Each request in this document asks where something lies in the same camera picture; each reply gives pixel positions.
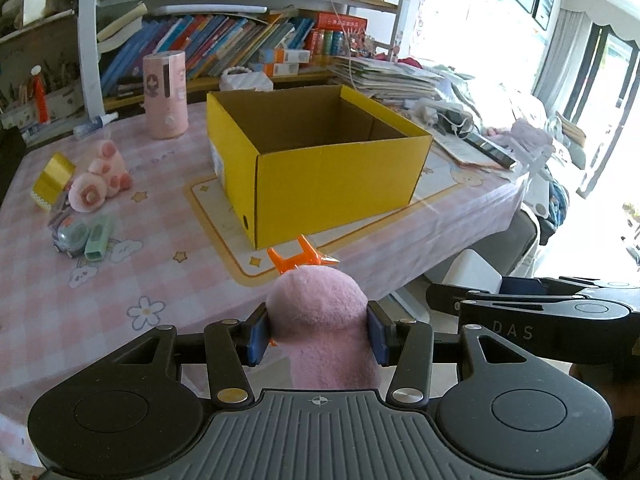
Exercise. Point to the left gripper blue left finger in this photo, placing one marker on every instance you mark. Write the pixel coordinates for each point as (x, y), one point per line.
(234, 342)

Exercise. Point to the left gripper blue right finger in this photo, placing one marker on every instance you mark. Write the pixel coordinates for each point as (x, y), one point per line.
(389, 338)

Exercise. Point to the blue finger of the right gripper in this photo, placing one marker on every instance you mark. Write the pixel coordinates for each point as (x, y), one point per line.
(562, 286)
(459, 301)

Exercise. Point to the pink fluffy plush toy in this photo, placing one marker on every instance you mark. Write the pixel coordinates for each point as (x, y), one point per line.
(319, 319)

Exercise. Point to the green correction tape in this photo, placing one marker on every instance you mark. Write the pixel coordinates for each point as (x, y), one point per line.
(99, 234)

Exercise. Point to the grey toy car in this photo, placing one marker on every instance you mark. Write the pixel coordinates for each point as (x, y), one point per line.
(69, 233)

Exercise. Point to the pink pig plush toy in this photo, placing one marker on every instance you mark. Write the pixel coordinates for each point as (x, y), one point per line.
(100, 174)

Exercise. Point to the gold tape roll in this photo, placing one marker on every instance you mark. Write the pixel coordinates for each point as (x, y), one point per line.
(52, 181)

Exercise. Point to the white charger cube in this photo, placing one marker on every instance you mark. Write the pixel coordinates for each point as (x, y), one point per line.
(471, 271)

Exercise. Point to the pink checkered tablecloth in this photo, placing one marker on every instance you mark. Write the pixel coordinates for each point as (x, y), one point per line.
(179, 256)

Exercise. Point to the yellow cardboard box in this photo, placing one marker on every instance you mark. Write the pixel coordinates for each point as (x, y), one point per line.
(309, 159)

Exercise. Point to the stack of papers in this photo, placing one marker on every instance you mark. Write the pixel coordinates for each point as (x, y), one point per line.
(386, 81)

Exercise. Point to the white quilted handbag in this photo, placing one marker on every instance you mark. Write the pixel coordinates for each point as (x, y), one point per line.
(239, 78)

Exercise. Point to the blue spray bottle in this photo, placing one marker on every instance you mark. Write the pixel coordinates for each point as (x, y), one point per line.
(90, 126)

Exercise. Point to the pink humidifier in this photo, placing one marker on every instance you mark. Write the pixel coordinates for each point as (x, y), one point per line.
(164, 85)

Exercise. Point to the row of leaning books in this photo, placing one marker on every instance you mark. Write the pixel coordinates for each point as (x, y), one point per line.
(212, 42)

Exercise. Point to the red tassel ornament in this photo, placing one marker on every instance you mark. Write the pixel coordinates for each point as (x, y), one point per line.
(39, 95)

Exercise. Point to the white bookshelf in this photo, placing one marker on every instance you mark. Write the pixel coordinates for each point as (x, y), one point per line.
(66, 60)

